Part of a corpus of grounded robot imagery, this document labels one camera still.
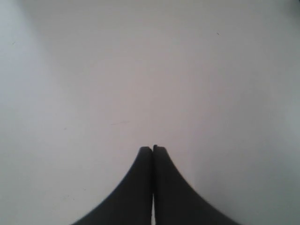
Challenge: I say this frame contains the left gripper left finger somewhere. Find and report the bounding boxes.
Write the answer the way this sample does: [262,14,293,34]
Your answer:
[74,147,153,225]

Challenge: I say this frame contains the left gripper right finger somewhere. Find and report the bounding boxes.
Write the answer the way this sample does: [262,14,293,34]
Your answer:
[152,145,237,225]

